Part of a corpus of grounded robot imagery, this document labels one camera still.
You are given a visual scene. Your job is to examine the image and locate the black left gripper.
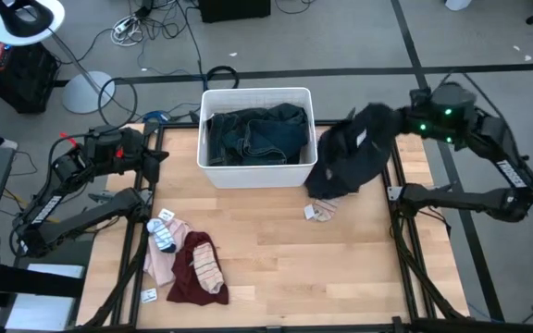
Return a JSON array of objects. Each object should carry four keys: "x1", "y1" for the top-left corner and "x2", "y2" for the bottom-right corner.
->
[{"x1": 118, "y1": 127, "x2": 171, "y2": 185}]

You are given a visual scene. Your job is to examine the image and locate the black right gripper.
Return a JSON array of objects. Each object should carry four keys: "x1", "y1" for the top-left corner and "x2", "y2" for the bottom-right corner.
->
[{"x1": 403, "y1": 106, "x2": 477, "y2": 152}]

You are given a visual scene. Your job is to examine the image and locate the black fuzzy garment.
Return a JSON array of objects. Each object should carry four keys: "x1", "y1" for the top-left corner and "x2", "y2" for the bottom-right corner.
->
[{"x1": 303, "y1": 102, "x2": 409, "y2": 201}]

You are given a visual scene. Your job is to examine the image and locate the white perforated laundry basket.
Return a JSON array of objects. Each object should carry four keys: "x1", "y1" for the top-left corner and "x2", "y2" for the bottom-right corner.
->
[{"x1": 195, "y1": 86, "x2": 319, "y2": 190}]

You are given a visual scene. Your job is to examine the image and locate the blue denim jeans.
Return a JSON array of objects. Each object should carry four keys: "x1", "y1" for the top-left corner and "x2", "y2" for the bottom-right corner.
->
[{"x1": 205, "y1": 102, "x2": 310, "y2": 167}]

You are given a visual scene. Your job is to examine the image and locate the maroon garment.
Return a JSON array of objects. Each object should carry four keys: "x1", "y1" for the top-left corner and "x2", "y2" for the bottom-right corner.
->
[{"x1": 166, "y1": 230, "x2": 230, "y2": 307}]

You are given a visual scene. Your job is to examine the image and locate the blue white striped sock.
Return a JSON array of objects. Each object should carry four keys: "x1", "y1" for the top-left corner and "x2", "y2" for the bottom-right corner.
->
[{"x1": 145, "y1": 216, "x2": 179, "y2": 254}]

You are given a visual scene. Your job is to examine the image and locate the pale pink garment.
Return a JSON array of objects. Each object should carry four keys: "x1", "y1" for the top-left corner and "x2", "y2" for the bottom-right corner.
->
[{"x1": 143, "y1": 216, "x2": 194, "y2": 288}]

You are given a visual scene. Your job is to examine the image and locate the pink striped sock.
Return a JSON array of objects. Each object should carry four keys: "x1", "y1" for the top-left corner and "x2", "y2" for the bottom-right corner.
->
[{"x1": 192, "y1": 241, "x2": 226, "y2": 296}]

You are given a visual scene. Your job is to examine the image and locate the white floor object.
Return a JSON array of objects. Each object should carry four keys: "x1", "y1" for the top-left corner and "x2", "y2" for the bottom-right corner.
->
[{"x1": 444, "y1": 0, "x2": 475, "y2": 12}]

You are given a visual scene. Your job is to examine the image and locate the white power strip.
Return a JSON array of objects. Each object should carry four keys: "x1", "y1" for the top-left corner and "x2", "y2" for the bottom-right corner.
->
[{"x1": 110, "y1": 15, "x2": 143, "y2": 47}]

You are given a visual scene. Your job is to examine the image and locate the grey cabinet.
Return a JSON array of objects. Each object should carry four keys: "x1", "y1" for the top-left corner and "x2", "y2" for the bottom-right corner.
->
[{"x1": 0, "y1": 240, "x2": 93, "y2": 333}]

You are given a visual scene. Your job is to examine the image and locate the black box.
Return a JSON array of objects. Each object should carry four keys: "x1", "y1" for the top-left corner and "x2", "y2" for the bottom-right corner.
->
[{"x1": 197, "y1": 0, "x2": 272, "y2": 23}]

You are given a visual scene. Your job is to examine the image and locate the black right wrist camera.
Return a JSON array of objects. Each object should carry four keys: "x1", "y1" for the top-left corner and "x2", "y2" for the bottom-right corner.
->
[{"x1": 428, "y1": 81, "x2": 479, "y2": 117}]

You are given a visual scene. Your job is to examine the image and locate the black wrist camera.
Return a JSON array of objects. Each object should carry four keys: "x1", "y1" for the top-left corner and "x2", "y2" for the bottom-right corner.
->
[
  {"x1": 83, "y1": 125, "x2": 124, "y2": 163},
  {"x1": 428, "y1": 81, "x2": 479, "y2": 117}
]

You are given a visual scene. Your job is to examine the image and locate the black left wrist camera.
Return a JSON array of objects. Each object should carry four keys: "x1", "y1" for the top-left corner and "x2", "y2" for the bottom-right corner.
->
[{"x1": 83, "y1": 125, "x2": 124, "y2": 163}]

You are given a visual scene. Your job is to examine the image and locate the white ring floor lamp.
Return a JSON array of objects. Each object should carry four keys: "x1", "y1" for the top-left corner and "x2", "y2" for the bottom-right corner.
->
[{"x1": 0, "y1": 0, "x2": 117, "y2": 116}]

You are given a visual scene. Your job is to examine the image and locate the black coiled cable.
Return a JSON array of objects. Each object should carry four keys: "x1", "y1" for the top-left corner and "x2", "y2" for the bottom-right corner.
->
[{"x1": 205, "y1": 64, "x2": 241, "y2": 92}]

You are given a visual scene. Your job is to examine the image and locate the black floor cable tangle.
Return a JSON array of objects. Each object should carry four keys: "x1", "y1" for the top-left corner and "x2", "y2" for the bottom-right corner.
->
[{"x1": 130, "y1": 0, "x2": 205, "y2": 78}]

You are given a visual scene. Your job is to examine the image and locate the black aluminium table frame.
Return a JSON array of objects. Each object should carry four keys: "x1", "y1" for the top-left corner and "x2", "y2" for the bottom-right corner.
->
[{"x1": 76, "y1": 117, "x2": 469, "y2": 333}]

